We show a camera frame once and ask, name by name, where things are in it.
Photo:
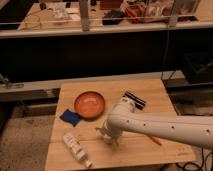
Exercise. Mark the white plastic bottle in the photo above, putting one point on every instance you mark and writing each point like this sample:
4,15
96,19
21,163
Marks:
77,150

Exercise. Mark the grey right vertical post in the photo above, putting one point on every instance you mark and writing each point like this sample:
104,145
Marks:
173,19

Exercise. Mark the blue cloth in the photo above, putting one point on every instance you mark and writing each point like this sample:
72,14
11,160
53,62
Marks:
70,117

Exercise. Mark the orange carrot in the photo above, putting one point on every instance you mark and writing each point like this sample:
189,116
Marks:
155,140

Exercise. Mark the orange ceramic bowl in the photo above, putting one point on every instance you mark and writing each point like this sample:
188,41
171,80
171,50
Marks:
89,104

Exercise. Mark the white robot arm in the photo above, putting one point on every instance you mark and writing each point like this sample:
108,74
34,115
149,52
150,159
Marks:
192,130

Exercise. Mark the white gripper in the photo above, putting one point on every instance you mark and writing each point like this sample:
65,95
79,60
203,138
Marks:
110,133

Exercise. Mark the black bag on shelf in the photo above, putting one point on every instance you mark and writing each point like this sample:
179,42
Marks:
112,17

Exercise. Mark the grey vertical post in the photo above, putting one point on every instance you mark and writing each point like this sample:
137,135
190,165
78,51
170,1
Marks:
173,19
83,7

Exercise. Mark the black striped rectangular object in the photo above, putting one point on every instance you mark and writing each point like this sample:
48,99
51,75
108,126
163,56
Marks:
139,103

